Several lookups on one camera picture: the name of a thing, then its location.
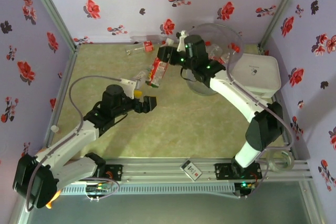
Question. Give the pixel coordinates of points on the ribbed clear bottle white cap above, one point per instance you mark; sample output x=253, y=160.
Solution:
x=216, y=51

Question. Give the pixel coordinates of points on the bottle red green label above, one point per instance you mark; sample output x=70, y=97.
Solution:
x=157, y=73

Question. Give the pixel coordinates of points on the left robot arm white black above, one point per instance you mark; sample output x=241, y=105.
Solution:
x=68, y=142

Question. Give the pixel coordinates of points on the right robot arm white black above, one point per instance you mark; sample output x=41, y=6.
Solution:
x=236, y=98

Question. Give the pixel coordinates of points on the transparent grey plastic bin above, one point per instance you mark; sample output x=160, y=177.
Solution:
x=202, y=89

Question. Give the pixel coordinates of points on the clear bottle green cap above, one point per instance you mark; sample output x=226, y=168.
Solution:
x=141, y=77

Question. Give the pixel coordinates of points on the small white plastic cap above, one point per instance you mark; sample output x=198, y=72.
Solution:
x=54, y=129

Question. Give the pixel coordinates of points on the black white card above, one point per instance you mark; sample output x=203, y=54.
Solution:
x=191, y=170

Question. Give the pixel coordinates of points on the orange shark plush toy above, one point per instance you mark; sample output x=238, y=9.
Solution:
x=50, y=205

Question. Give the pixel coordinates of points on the clear tape roll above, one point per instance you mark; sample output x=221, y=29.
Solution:
x=270, y=167

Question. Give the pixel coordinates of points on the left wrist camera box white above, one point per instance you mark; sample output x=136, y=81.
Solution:
x=131, y=84

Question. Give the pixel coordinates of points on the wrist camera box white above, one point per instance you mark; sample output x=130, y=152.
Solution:
x=131, y=84
x=181, y=41

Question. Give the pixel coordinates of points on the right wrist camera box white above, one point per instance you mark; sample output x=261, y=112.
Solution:
x=181, y=41

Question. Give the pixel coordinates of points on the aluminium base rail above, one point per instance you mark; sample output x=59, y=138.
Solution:
x=157, y=169

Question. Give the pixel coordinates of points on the aluminium frame post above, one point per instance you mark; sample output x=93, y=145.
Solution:
x=283, y=6
x=50, y=6

